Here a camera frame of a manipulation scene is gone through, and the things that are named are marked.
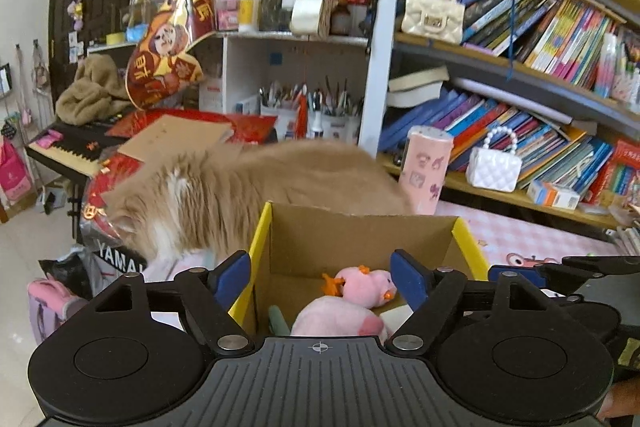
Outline white quilted pearl handbag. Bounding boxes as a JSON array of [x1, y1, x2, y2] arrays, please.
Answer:
[[465, 126, 522, 193]]

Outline cream quilted handbag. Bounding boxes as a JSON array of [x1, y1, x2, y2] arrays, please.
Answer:
[[400, 0, 465, 44]]

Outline brown blanket pile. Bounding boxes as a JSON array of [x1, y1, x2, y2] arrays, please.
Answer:
[[55, 54, 131, 127]]

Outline red gold decorative bag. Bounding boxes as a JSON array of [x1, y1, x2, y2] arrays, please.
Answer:
[[125, 0, 216, 109]]

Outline large pink plush toy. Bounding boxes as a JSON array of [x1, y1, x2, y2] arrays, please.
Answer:
[[291, 296, 390, 343]]

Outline pink printed table mat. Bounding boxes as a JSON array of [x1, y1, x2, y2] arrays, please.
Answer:
[[144, 198, 626, 283]]

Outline yellow cardboard box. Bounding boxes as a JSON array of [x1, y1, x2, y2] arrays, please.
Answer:
[[229, 202, 489, 336]]

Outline orange white medicine box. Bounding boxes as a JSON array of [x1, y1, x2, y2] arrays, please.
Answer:
[[526, 180, 580, 211]]

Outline pink cylindrical tin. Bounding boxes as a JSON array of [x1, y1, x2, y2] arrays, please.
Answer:
[[399, 126, 454, 216]]

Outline orange fluffy cat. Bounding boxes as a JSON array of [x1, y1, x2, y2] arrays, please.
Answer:
[[103, 140, 412, 262]]

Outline white eraser block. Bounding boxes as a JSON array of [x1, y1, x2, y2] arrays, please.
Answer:
[[380, 305, 413, 335]]

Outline wooden bookshelf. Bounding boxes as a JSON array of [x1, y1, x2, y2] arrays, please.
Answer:
[[359, 0, 640, 238]]

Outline small pink plush chick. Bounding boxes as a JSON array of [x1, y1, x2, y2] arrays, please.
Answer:
[[322, 265, 397, 309]]

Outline black electronic keyboard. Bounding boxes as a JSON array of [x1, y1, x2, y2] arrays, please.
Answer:
[[25, 121, 126, 180]]

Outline white pen holder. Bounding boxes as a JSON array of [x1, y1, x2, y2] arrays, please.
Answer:
[[260, 105, 360, 144]]

